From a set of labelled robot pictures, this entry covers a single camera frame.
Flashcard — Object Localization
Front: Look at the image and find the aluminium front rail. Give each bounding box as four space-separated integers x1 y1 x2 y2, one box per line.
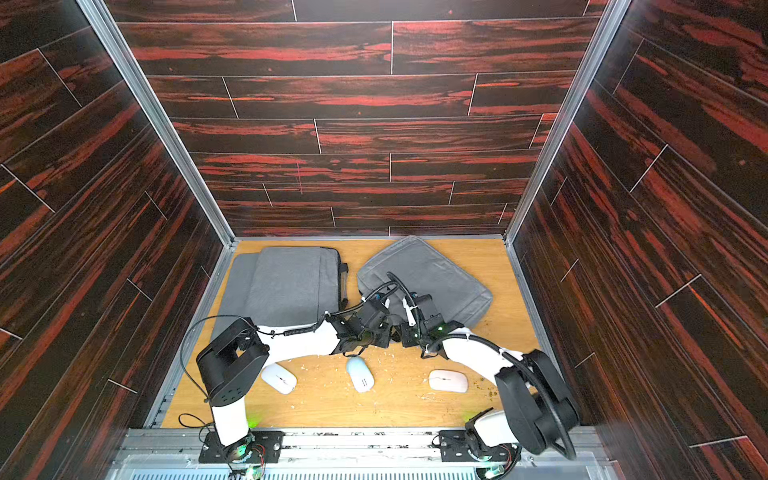
106 427 622 479

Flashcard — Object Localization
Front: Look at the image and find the left white computer mouse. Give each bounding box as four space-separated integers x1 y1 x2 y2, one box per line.
261 363 298 395

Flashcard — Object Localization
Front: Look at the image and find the pale blue computer mouse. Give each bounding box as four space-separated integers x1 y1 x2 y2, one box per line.
346 356 375 393

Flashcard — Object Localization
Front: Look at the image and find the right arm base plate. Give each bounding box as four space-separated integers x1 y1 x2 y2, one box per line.
431 429 521 464

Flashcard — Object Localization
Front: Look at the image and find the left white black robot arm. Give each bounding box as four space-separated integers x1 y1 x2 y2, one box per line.
196 298 391 447

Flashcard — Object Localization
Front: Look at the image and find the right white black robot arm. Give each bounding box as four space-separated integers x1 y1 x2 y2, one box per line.
401 294 580 460

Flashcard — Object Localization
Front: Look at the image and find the right white pink computer mouse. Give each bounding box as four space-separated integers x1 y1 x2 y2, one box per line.
428 370 469 393

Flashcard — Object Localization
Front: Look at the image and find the grey laptop bag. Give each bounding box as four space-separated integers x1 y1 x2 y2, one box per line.
210 253 259 340
357 236 493 328
230 247 348 328

